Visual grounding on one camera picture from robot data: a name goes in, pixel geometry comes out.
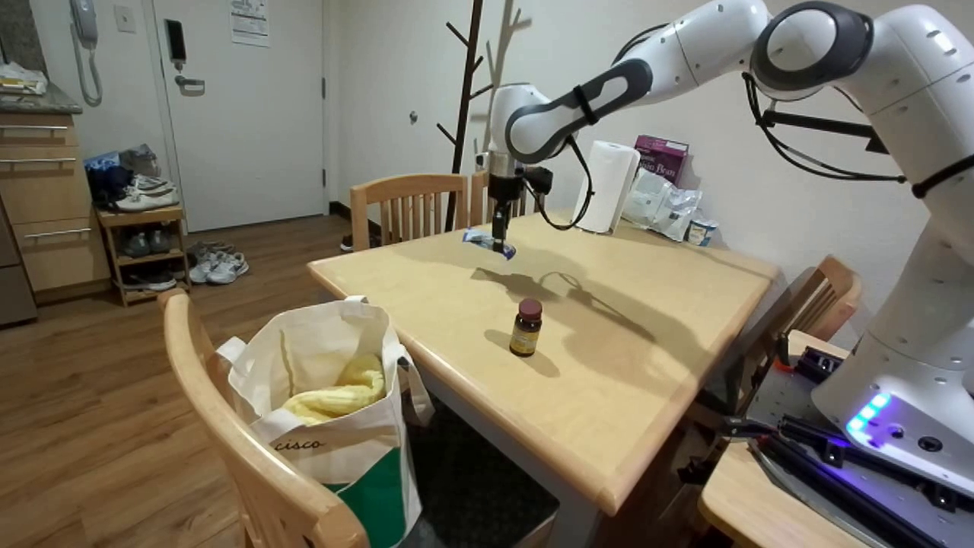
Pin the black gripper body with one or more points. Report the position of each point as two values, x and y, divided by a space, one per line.
508 196

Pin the blue white packet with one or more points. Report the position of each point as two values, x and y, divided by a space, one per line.
488 241

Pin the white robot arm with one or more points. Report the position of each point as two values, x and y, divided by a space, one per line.
906 71

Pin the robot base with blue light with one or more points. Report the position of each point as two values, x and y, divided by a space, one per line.
908 412

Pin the wooden chair far side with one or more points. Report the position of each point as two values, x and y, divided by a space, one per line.
406 208

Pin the wooden chair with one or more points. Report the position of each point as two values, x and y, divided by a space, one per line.
406 208
817 302
277 504

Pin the clear plastic printed bag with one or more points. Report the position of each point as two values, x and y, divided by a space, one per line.
659 206

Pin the yellow cloth in bag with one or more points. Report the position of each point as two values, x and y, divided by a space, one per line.
362 383

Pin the cream white tote bag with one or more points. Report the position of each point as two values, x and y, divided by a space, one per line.
366 454

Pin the wooden chair right side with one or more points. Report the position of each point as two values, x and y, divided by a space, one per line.
817 302

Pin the leftmost wooden chair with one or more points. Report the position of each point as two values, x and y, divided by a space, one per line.
277 504

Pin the brown glass bottle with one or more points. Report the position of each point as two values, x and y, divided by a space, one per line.
528 323

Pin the black coat rack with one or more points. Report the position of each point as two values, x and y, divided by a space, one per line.
468 36

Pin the purple box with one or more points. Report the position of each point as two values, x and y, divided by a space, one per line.
663 156

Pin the white entry door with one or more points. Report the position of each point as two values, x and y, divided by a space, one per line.
245 98

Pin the white sneakers on floor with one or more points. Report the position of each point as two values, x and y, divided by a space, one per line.
219 267

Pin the wooden shoe rack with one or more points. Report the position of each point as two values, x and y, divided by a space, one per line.
149 249

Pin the shoes on rack top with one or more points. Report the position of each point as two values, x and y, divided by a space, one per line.
129 179

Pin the wooden drawer cabinet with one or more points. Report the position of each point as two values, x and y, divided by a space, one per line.
47 196

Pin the wall phone handset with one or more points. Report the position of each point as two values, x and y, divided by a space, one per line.
84 23

